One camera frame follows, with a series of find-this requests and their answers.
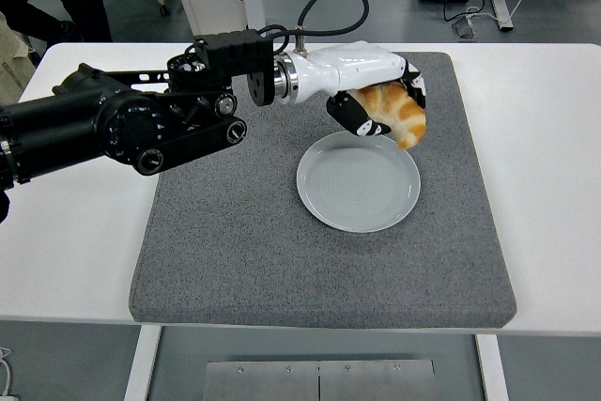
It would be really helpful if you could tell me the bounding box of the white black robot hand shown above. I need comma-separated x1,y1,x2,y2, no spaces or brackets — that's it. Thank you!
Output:
286,39,428,139

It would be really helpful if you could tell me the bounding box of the golden croissant bread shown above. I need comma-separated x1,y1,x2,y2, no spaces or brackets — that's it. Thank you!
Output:
352,81,428,151

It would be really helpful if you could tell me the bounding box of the round grey plate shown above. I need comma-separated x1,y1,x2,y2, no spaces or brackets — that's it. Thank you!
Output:
295,131,422,234

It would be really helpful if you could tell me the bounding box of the grey floor socket box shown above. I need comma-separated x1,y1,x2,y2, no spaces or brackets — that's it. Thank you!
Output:
451,15,480,40

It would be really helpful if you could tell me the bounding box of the grey felt mat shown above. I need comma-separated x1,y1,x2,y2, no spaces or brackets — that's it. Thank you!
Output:
128,51,518,331

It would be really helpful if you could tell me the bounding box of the white table leg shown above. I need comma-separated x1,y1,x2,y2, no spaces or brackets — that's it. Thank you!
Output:
474,332,511,401
122,325,163,401

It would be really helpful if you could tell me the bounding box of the beige cloth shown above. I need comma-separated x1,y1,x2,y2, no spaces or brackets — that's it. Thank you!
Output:
0,10,35,109

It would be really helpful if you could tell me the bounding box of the short white cable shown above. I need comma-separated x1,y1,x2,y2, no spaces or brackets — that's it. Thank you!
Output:
0,347,18,401

